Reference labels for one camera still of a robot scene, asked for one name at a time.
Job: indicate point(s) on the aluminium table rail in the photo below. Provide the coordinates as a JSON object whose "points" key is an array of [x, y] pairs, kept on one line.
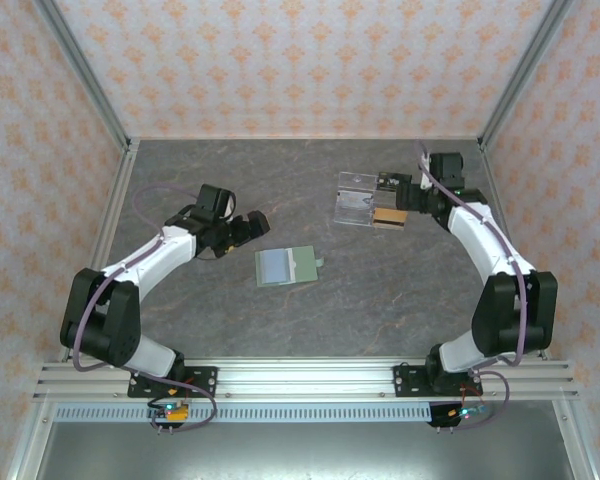
{"points": [[499, 200], [119, 190]]}

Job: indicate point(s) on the silvery white credit card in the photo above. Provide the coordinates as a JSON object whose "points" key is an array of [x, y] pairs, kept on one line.
{"points": [[352, 200]]}

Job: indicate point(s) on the grey metal panel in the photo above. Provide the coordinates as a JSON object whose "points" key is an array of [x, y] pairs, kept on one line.
{"points": [[300, 450]]}

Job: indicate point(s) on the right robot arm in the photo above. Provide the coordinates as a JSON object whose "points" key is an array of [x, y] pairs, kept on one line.
{"points": [[480, 240]]}

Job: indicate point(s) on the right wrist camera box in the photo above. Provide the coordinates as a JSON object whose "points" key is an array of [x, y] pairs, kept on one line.
{"points": [[424, 181]]}

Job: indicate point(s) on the left aluminium frame post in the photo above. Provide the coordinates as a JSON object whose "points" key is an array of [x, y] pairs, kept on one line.
{"points": [[89, 75]]}

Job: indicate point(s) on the aluminium frame leg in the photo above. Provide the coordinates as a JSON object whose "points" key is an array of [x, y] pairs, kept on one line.
{"points": [[577, 445], [27, 445]]}

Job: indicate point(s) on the black credit card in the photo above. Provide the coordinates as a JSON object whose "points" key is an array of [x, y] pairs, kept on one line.
{"points": [[387, 181]]}

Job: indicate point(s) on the right aluminium frame post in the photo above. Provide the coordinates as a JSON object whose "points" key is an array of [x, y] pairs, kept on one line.
{"points": [[521, 75]]}

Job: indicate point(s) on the clear acrylic card stand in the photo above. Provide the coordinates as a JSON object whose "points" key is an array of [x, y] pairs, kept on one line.
{"points": [[352, 217]]}

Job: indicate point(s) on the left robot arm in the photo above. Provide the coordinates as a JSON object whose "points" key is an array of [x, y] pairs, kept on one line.
{"points": [[145, 255]]}

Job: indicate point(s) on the right aluminium table rail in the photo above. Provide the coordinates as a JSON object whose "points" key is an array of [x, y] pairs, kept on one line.
{"points": [[499, 200]]}

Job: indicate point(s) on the long aluminium base rail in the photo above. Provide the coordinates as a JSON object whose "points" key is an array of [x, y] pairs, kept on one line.
{"points": [[305, 380]]}

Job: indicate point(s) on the green card holder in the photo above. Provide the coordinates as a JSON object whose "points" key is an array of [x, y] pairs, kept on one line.
{"points": [[307, 265]]}

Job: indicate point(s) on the left aluminium table rail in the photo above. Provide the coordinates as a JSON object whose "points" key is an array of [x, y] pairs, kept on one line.
{"points": [[119, 190]]}

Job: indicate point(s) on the aluminium frame post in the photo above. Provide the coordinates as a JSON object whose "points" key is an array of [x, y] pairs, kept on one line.
{"points": [[521, 75], [89, 75]]}

